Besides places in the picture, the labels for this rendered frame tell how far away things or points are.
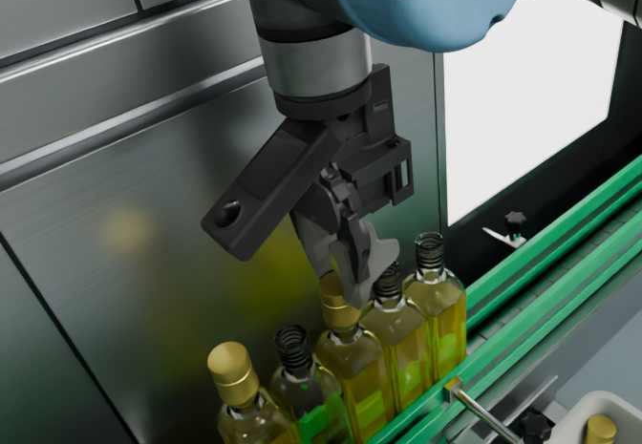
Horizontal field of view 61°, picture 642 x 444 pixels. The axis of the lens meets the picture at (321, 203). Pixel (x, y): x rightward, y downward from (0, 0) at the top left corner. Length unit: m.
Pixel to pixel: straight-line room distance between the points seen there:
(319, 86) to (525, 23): 0.47
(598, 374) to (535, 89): 0.44
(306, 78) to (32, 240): 0.26
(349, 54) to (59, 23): 0.23
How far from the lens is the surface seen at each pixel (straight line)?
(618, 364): 0.99
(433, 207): 0.76
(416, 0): 0.24
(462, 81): 0.72
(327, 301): 0.50
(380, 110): 0.43
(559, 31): 0.87
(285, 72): 0.37
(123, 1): 0.49
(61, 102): 0.47
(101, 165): 0.48
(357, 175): 0.41
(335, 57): 0.36
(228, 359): 0.47
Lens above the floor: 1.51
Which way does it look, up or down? 36 degrees down
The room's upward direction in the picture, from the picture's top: 11 degrees counter-clockwise
